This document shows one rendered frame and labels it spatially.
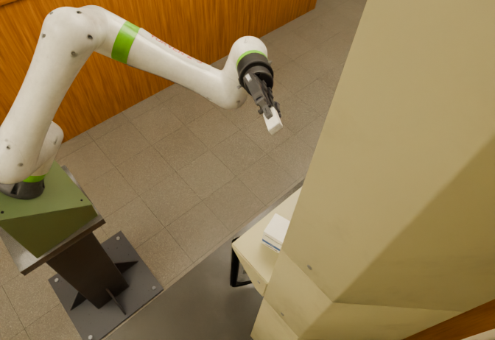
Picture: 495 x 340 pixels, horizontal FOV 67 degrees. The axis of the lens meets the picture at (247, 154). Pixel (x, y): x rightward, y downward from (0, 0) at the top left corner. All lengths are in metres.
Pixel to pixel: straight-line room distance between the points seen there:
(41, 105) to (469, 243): 0.96
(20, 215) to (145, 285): 1.20
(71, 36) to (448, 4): 0.86
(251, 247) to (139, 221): 1.80
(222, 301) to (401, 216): 1.08
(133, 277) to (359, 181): 2.14
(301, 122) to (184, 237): 1.30
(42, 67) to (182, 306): 0.86
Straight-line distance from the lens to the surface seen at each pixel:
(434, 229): 0.38
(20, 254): 1.60
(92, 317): 2.42
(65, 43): 1.00
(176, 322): 1.37
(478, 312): 1.10
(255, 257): 0.82
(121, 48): 1.14
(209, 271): 1.41
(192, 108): 3.08
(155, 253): 2.47
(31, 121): 1.11
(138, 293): 2.39
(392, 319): 0.71
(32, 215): 1.37
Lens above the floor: 2.28
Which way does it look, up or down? 55 degrees down
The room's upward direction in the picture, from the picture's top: 6 degrees clockwise
